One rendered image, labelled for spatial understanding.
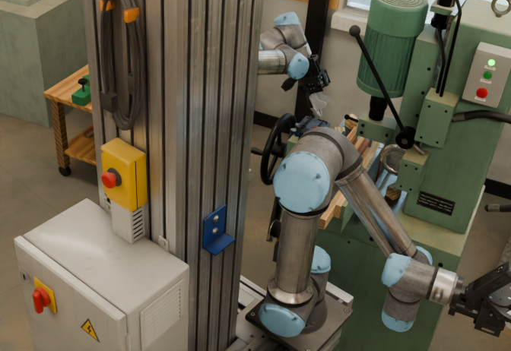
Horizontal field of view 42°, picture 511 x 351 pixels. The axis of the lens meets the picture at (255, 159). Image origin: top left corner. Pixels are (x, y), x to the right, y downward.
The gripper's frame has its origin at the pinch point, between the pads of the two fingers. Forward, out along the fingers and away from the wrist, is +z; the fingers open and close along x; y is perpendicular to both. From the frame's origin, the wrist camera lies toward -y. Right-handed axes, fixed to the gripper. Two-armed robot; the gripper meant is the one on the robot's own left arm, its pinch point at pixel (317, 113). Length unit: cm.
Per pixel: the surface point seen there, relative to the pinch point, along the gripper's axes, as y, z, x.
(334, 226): 6.1, 28.4, -26.8
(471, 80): 55, -3, -7
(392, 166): 21.0, 22.3, -3.6
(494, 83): 61, -1, -7
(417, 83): 35.4, -1.9, 3.1
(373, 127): 14.5, 11.5, 6.5
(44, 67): -195, -34, 67
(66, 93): -151, -23, 35
